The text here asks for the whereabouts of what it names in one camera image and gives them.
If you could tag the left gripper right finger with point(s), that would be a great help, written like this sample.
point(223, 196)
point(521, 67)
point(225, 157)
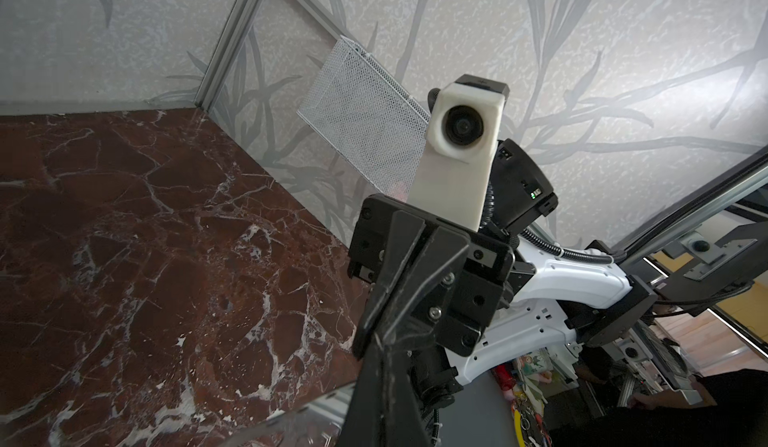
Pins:
point(403, 426)

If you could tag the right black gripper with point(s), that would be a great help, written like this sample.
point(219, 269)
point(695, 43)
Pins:
point(433, 281)

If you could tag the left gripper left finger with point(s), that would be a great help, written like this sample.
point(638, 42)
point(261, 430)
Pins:
point(365, 423)

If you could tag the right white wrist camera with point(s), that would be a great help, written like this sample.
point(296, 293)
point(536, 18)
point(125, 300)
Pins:
point(460, 142)

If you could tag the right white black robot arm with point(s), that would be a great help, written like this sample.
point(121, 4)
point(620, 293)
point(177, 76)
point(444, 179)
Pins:
point(556, 297)

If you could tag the white wire mesh basket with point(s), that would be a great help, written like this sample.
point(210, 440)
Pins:
point(358, 107)

